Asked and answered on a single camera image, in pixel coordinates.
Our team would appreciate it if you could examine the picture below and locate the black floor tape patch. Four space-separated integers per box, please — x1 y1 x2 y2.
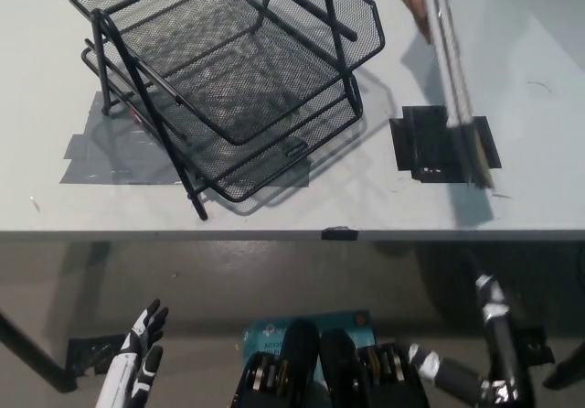
66 332 127 377
515 325 557 369

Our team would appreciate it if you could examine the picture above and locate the black table leg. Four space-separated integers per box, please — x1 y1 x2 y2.
0 306 77 392
542 343 585 391

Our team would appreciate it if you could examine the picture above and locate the large black tape patch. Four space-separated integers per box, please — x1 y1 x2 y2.
389 104 503 185

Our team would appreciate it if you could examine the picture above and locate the teal router box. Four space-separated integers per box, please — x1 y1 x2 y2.
241 309 377 370

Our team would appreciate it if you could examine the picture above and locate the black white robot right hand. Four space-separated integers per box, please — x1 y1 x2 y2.
408 273 537 408

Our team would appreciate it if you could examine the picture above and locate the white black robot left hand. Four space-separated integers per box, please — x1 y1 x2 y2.
94 298 169 408

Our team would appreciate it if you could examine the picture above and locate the brown spiral notebook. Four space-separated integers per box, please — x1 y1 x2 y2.
418 0 497 190

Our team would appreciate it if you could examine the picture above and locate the black robot left body block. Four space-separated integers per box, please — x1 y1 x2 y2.
232 318 321 408

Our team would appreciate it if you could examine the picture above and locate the grey tape patch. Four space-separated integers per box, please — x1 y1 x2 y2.
58 88 312 188

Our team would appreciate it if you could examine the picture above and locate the small black tape strip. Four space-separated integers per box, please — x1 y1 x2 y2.
321 227 359 242

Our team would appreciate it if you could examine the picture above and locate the black mesh file tray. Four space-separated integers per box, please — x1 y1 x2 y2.
56 0 386 220

